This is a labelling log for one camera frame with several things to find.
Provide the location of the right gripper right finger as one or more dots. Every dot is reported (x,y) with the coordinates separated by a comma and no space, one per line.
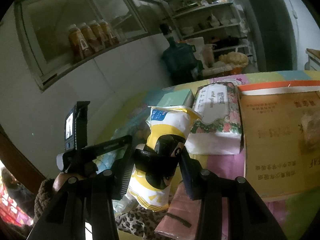
(191,174)

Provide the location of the person's left hand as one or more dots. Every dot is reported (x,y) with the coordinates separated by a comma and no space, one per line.
(61,179)

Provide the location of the mint green tissue box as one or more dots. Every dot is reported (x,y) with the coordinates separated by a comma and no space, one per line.
(183,97)

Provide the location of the metal storage shelf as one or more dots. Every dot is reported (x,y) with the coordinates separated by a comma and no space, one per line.
(218,22)

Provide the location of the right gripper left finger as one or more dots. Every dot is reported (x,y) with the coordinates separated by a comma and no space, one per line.
(122,166)

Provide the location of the kitchen counter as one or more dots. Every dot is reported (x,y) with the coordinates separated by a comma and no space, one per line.
(313,62)

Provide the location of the beige woven hat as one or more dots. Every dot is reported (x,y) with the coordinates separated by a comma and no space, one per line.
(235,58)

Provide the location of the pink plush bear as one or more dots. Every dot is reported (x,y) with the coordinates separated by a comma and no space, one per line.
(310,126)

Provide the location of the yellow white plush doll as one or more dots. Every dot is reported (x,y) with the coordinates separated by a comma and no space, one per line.
(156,163)

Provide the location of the floral tissue pack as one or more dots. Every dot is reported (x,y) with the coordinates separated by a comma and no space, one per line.
(219,131)

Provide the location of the orange cardboard box tray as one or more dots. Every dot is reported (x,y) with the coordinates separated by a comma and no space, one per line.
(277,165)

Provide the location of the amber jars on sill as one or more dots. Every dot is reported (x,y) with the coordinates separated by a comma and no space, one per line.
(88,39)

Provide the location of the dark grey refrigerator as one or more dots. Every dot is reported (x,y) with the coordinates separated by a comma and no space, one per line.
(272,34)

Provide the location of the leopard print cloth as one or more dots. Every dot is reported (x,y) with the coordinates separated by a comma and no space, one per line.
(141,222)

